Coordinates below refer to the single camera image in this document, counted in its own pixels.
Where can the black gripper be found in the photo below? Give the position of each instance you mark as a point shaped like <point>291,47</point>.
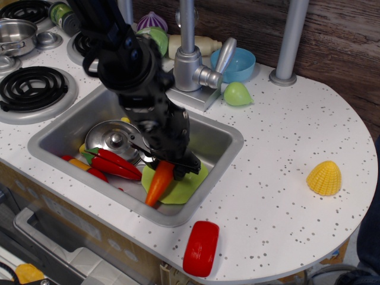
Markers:
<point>163,125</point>

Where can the orange toy carrot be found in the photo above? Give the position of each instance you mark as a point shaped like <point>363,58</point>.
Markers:
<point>162,178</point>

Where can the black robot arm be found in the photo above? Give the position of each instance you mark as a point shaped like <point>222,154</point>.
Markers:
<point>131,67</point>

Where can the green plastic plate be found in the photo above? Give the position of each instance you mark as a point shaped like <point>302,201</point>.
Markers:
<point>178,192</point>

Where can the steel pot lid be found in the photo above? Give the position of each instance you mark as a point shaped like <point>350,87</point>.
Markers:
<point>113,135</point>

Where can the red toy chili pepper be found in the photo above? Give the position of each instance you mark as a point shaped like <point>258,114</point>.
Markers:
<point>111,163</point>

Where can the metal sink basin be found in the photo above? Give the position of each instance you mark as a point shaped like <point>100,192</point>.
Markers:
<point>214,143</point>

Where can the red yellow toy sausage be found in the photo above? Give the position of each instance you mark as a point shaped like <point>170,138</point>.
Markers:
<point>84,167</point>

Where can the silver toy faucet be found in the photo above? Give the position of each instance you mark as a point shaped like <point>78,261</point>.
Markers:
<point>197,85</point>

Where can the green toy pear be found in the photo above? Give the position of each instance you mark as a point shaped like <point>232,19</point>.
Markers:
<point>236,94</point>

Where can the red toy cheese block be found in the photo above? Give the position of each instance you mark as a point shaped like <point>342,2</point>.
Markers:
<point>201,249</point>

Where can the green toy cabbage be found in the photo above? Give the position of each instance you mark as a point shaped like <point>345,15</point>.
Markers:
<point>159,36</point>

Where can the cream toy bottle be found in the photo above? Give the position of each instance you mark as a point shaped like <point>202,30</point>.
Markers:
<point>205,44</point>

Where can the blue plastic bowl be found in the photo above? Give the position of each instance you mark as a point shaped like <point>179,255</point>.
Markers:
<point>241,67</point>

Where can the purple toy onion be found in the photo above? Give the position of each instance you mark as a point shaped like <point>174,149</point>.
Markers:
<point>152,20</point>

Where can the black front stove burner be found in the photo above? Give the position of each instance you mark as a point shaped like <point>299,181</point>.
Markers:
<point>32,88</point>

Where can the black stove burner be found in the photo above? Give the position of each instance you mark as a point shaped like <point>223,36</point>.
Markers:
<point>34,11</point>
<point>32,88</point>

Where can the grey support pole right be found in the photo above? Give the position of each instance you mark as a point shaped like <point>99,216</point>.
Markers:
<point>284,74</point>

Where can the grey support pole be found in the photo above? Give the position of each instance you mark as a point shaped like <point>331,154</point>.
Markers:
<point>284,74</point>
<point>126,9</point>

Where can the grey support pole left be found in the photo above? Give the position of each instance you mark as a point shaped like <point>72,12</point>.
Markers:
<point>126,9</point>

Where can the silver stove knob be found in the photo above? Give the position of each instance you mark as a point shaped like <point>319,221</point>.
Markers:
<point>8,64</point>
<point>48,40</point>

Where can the yellow toy corn piece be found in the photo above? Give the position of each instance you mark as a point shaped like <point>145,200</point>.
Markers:
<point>325,179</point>

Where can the green labelled can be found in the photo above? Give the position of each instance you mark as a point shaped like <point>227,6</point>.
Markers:
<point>63,16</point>

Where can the silver stove knob left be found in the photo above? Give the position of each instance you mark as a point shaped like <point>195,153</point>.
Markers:
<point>8,64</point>

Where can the yellow toy on floor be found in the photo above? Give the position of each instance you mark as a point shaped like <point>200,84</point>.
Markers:
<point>28,273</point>

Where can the small steel pot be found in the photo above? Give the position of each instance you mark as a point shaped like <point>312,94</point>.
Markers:
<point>18,37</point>

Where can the black rear stove burner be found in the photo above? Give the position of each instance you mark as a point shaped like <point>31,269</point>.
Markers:
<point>34,11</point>

